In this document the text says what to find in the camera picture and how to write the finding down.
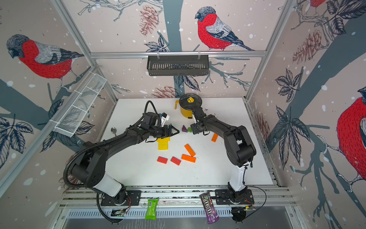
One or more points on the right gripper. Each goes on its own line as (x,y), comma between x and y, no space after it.
(194,128)

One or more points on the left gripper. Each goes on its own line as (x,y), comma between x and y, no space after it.
(170,132)

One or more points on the purple triangle block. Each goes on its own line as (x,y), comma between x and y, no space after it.
(184,128)

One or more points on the small yellow block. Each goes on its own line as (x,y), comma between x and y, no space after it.
(162,143)

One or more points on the red square block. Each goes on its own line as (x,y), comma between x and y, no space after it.
(162,160)

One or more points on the orange slanted block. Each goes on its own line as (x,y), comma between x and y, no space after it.
(188,158)

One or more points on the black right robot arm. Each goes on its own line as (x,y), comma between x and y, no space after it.
(239,149)

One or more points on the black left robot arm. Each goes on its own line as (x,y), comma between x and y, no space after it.
(87,168)

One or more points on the yellow pot with lid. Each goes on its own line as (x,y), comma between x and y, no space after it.
(187,103)

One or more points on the green snack packet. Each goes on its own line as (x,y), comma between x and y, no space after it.
(151,209)

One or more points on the purple m&m candy packet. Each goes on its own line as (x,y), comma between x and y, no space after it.
(211,214)

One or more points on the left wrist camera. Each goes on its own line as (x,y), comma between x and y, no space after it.
(164,117)

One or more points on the metal spoon pink handle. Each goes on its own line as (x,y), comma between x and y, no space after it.
(114,131)

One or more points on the black wire shelf basket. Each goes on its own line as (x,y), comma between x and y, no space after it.
(178,65)

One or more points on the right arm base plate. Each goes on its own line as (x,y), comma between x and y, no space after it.
(230,197)

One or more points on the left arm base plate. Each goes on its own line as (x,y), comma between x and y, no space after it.
(125,198)

